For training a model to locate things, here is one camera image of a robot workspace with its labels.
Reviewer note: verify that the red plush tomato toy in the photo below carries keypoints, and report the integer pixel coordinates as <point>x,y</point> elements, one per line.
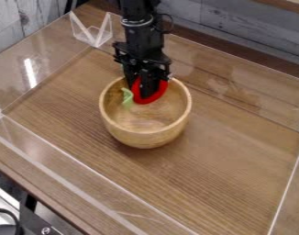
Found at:
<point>133,94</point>

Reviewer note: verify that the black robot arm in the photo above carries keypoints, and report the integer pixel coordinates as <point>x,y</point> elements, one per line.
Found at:
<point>137,10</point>

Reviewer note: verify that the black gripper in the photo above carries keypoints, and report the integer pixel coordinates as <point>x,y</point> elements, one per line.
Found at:
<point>141,55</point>

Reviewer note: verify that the clear acrylic corner bracket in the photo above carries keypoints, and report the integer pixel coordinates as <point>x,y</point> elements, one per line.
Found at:
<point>93,35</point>

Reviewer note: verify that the wooden bowl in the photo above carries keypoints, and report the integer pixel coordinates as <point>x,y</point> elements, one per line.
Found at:
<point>145,126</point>

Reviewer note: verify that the black table leg bracket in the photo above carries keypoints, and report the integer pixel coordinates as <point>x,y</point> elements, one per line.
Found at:
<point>33,223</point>

